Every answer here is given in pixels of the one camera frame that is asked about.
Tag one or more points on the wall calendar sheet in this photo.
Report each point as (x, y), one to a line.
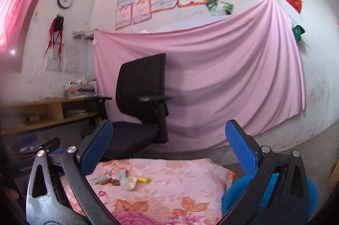
(54, 63)
(72, 61)

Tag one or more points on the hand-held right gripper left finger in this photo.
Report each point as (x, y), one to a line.
(96, 145)

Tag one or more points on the green white wall photo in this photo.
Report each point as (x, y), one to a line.
(225, 8)

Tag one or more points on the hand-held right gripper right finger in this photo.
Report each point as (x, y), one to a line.
(241, 148)

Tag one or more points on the wooden shelf desk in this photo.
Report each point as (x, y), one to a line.
(53, 104)

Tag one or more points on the blue plastic bucket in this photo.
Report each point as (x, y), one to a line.
(238, 196)

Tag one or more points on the yellow bottle cap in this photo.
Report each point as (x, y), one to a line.
(143, 179)

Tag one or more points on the person's left hand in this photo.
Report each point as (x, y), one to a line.
(11, 192)

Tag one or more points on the silver snack wrapper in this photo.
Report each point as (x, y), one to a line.
(96, 180)

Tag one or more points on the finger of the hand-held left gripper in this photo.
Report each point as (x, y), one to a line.
(25, 140)
(51, 143)

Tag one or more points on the brown snack wrapper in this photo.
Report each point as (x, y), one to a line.
(107, 181)

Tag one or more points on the stack of books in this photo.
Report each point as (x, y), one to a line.
(79, 88)

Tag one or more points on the papers in shelf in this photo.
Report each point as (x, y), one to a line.
(75, 112)

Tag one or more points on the black office chair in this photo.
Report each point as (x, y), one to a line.
(140, 82)

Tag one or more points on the pink hanging sheet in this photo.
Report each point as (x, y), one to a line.
(225, 69)

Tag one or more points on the round wall clock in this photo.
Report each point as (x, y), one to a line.
(65, 0)

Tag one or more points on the green hanging basket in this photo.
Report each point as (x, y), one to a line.
(298, 32)

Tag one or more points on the pale stick wrapper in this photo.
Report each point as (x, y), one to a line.
(123, 176)

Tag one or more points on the floral pink blanket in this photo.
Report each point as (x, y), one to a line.
(164, 196)

